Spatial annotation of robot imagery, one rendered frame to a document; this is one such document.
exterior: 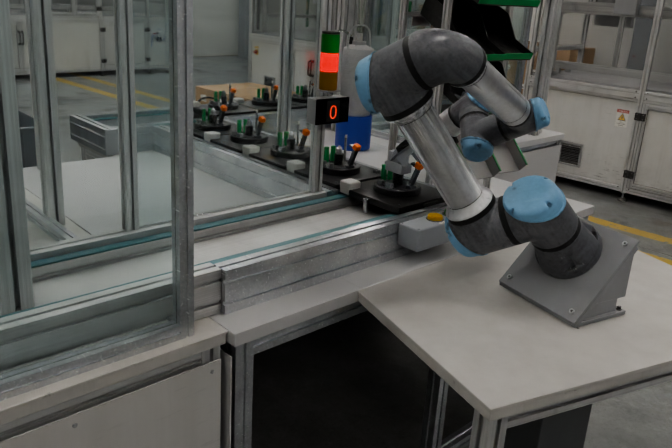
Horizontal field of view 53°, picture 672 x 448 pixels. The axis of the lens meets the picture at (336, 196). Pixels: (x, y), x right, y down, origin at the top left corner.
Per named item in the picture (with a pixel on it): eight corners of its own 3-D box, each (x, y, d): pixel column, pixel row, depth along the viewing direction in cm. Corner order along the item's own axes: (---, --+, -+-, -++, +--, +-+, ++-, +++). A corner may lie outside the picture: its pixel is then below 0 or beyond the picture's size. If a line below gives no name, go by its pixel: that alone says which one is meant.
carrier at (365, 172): (390, 179, 215) (393, 141, 211) (335, 191, 199) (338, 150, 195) (339, 163, 231) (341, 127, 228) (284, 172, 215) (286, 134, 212)
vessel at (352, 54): (377, 115, 290) (384, 25, 279) (354, 118, 281) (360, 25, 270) (354, 109, 300) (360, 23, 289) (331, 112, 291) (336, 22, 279)
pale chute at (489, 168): (493, 177, 211) (501, 170, 207) (462, 181, 204) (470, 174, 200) (457, 104, 220) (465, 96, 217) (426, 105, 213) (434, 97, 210)
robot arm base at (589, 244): (614, 232, 151) (598, 206, 146) (582, 287, 147) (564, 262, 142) (558, 218, 163) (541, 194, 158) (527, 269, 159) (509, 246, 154)
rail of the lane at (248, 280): (476, 231, 199) (481, 197, 196) (224, 314, 140) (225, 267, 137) (461, 226, 203) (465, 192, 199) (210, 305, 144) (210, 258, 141)
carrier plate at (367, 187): (453, 200, 197) (454, 193, 196) (399, 215, 181) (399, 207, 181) (393, 180, 214) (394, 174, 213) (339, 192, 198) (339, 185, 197)
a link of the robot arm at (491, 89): (454, -3, 125) (546, 95, 163) (404, 23, 131) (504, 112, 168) (464, 49, 121) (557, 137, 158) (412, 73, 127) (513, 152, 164)
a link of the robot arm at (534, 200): (581, 241, 143) (556, 204, 135) (522, 257, 150) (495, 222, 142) (576, 199, 151) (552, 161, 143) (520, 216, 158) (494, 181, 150)
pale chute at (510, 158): (519, 171, 220) (528, 164, 217) (490, 174, 213) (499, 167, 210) (483, 101, 230) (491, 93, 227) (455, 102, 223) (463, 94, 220)
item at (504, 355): (801, 335, 154) (804, 323, 153) (488, 424, 115) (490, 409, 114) (575, 232, 213) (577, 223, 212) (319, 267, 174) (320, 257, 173)
